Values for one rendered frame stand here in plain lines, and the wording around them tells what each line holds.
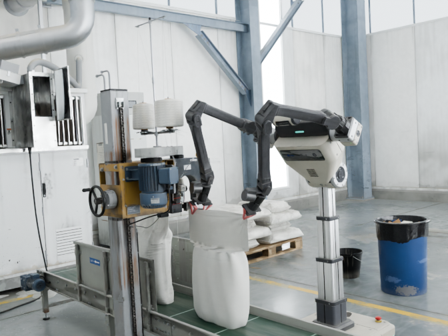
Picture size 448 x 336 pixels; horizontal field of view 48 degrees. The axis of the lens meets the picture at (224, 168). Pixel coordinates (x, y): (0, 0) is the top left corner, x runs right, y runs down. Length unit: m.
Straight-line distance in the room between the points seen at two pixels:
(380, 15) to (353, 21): 0.55
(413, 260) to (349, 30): 7.77
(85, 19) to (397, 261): 3.75
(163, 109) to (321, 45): 8.46
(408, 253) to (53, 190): 3.59
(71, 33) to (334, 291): 3.61
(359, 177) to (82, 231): 7.18
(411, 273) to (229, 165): 4.84
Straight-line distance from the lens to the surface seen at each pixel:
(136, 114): 3.12
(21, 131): 5.39
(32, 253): 5.68
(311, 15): 11.07
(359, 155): 11.52
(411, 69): 11.23
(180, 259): 3.83
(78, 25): 5.44
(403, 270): 4.76
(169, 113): 2.87
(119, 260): 3.02
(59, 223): 5.76
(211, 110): 2.88
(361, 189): 11.57
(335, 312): 3.22
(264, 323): 3.06
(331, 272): 3.16
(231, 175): 8.94
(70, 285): 4.22
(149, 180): 2.79
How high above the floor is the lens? 1.43
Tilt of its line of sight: 3 degrees down
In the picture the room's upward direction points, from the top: 3 degrees counter-clockwise
